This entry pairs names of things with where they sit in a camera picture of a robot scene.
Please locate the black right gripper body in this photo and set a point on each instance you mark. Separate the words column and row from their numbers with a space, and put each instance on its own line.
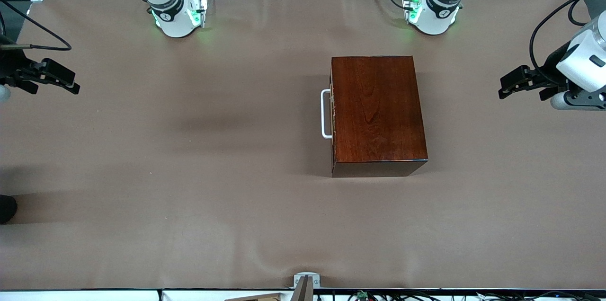
column 10, row 68

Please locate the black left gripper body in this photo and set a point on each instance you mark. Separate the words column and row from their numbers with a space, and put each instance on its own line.
column 550, row 68

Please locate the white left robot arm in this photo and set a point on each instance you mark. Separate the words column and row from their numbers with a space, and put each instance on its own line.
column 440, row 14

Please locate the dark wooden drawer cabinet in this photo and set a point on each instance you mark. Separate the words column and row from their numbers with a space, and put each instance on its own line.
column 378, row 111

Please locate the black round object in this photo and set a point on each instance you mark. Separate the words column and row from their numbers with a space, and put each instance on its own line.
column 6, row 208

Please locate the brown table cloth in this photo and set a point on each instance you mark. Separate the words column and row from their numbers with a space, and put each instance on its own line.
column 236, row 102

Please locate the white flat panel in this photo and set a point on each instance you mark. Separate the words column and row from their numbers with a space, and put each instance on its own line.
column 71, row 296
column 189, row 296

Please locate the small green connector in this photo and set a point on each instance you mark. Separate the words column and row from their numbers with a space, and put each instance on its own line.
column 362, row 295

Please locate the flat wooden piece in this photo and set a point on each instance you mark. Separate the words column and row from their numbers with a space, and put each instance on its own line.
column 255, row 297

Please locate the small metal clamp bracket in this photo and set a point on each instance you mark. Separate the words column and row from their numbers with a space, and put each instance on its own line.
column 307, row 276

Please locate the grey upright post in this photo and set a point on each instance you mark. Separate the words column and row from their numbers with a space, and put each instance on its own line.
column 303, row 291

